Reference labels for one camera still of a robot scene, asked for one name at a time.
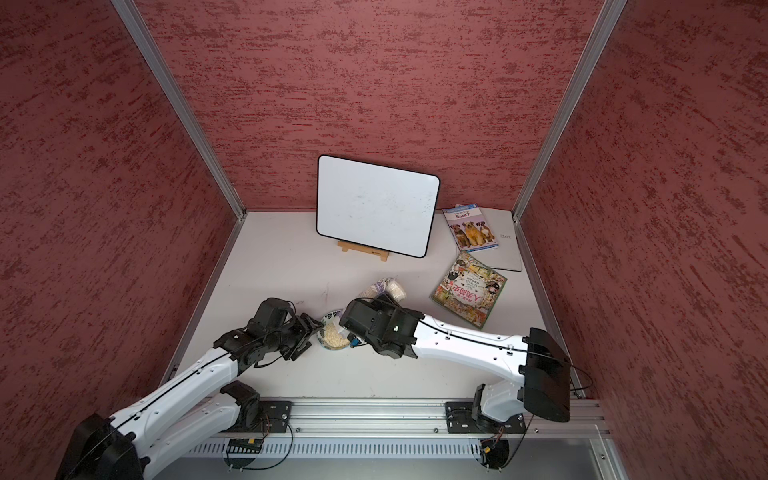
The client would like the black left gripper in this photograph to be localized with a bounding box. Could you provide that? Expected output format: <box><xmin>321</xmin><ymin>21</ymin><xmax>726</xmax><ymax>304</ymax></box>
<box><xmin>266</xmin><ymin>312</ymin><xmax>325</xmax><ymax>360</ymax></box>

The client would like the instant oatmeal plastic bag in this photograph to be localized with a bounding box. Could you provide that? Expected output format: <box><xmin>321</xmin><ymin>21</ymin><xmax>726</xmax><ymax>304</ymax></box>
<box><xmin>358</xmin><ymin>277</ymin><xmax>407</xmax><ymax>302</ymax></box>

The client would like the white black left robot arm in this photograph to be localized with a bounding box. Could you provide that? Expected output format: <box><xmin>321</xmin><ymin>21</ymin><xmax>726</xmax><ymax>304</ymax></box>
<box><xmin>56</xmin><ymin>298</ymin><xmax>324</xmax><ymax>479</ymax></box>

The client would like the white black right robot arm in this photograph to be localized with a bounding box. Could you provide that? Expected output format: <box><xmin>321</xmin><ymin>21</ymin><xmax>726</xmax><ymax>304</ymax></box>
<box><xmin>340</xmin><ymin>294</ymin><xmax>572</xmax><ymax>424</ymax></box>

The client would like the green leaf pattern bowl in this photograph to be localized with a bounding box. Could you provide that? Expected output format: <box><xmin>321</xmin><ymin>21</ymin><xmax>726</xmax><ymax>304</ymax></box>
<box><xmin>317</xmin><ymin>309</ymin><xmax>352</xmax><ymax>351</ymax></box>

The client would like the wooden whiteboard easel stand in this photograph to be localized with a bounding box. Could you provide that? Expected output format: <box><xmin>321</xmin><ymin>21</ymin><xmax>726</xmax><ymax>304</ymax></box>
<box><xmin>337</xmin><ymin>240</ymin><xmax>390</xmax><ymax>262</ymax></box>

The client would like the colourful cartoon picture book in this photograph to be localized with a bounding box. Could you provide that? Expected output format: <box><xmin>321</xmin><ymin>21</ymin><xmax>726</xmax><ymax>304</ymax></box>
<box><xmin>430</xmin><ymin>252</ymin><xmax>507</xmax><ymax>329</ymax></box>

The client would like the dog cover book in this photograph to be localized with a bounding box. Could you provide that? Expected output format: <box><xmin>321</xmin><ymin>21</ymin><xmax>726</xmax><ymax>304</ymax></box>
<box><xmin>443</xmin><ymin>204</ymin><xmax>498</xmax><ymax>252</ymax></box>

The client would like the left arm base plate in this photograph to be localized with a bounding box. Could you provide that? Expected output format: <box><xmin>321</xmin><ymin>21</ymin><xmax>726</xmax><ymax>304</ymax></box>
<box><xmin>236</xmin><ymin>400</ymin><xmax>293</xmax><ymax>437</ymax></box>

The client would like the aluminium front frame rail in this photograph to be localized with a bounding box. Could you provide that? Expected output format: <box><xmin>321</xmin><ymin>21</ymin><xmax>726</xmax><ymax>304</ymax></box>
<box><xmin>191</xmin><ymin>398</ymin><xmax>611</xmax><ymax>439</ymax></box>

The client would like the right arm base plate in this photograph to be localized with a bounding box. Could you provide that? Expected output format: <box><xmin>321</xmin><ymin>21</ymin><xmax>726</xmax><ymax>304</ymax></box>
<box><xmin>444</xmin><ymin>401</ymin><xmax>526</xmax><ymax>434</ymax></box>

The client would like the white whiteboard black frame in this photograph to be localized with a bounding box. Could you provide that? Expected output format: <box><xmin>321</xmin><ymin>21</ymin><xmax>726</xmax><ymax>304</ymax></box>
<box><xmin>316</xmin><ymin>155</ymin><xmax>441</xmax><ymax>258</ymax></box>

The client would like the left aluminium corner post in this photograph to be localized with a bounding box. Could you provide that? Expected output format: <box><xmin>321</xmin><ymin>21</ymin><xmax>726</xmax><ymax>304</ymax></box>
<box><xmin>111</xmin><ymin>0</ymin><xmax>247</xmax><ymax>222</ymax></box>

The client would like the aluminium corner post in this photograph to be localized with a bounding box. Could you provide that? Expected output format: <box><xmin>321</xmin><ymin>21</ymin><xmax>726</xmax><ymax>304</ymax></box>
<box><xmin>111</xmin><ymin>0</ymin><xmax>247</xmax><ymax>222</ymax></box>
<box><xmin>513</xmin><ymin>0</ymin><xmax>627</xmax><ymax>225</ymax></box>

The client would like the right aluminium corner post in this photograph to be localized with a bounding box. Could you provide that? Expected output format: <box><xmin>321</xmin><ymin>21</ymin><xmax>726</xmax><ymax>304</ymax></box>
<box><xmin>513</xmin><ymin>0</ymin><xmax>627</xmax><ymax>225</ymax></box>

